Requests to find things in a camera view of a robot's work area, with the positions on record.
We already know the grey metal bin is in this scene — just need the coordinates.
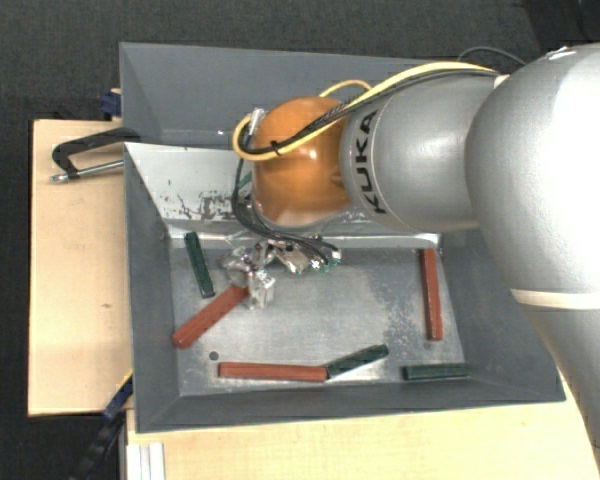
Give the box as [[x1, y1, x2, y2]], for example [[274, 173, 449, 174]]
[[118, 41, 567, 434]]

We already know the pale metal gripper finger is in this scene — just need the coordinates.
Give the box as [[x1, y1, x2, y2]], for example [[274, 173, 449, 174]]
[[221, 246, 255, 285], [243, 268, 277, 312]]

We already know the dark green flat block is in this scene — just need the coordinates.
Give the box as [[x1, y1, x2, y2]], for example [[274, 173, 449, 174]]
[[325, 343, 391, 380], [401, 362, 472, 382], [183, 231, 217, 300]]

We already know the red-brown flat block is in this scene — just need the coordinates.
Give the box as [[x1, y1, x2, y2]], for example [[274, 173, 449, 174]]
[[171, 284, 250, 351], [417, 247, 445, 343], [217, 360, 330, 384]]

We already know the pale cardboard board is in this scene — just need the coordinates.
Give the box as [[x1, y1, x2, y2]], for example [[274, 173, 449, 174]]
[[27, 118, 134, 417]]

